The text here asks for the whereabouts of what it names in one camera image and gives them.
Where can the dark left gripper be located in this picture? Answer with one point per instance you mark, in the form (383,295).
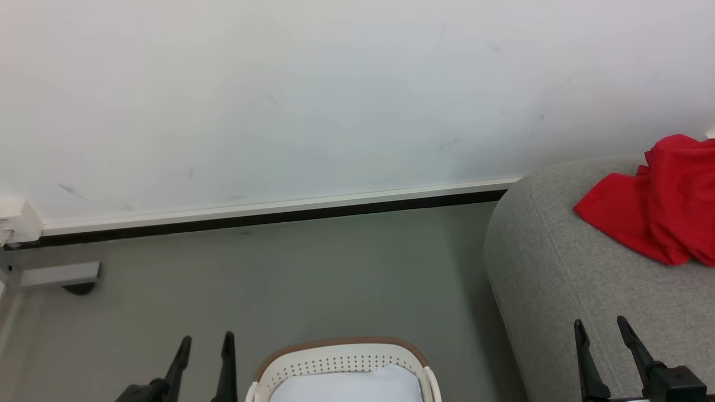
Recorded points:
(151,392)

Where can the pale blue-white cloth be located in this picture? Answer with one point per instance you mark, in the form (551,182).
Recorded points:
(352,388)

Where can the black and white baseboard strip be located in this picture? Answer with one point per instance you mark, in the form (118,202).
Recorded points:
(279,215)

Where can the red and white garment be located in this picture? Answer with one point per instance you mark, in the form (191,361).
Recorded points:
(670,206)

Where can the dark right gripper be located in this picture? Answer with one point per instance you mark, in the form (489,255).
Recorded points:
(676,388)

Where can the grey metal frame foot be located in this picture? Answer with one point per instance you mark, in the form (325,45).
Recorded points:
(56,274)

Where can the white corner box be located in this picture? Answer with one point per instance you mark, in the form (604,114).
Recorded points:
(19,223)

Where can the white laundry basket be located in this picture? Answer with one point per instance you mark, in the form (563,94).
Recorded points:
(335,360)

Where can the grey fabric sofa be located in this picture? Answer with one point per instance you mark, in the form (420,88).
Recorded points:
(558,290)

